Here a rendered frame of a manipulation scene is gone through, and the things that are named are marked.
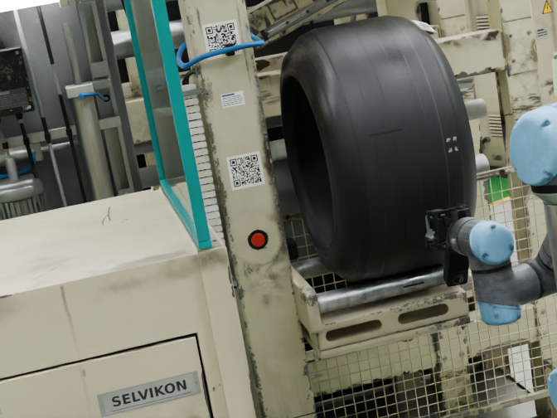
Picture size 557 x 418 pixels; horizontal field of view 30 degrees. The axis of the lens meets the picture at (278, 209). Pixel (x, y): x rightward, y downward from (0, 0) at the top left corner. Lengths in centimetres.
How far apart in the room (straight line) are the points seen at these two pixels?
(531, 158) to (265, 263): 86
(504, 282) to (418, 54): 57
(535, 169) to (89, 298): 71
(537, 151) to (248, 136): 82
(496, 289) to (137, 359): 72
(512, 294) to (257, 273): 65
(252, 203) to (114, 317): 85
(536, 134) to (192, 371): 64
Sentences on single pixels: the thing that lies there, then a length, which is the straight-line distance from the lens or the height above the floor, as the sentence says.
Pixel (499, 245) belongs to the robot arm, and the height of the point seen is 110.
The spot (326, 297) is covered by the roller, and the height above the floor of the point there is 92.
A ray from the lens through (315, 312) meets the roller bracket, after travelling 228.
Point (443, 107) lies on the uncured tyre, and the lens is 220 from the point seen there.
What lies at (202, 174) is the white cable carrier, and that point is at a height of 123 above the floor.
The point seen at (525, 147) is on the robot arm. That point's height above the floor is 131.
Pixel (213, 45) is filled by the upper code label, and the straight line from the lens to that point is 225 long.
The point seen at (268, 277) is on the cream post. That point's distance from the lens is 236.
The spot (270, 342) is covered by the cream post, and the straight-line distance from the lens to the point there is 240.
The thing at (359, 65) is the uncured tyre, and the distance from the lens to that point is 221.
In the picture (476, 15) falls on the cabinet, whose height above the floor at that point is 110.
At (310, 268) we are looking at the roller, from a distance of 259.
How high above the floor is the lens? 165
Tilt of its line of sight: 13 degrees down
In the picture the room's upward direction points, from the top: 10 degrees counter-clockwise
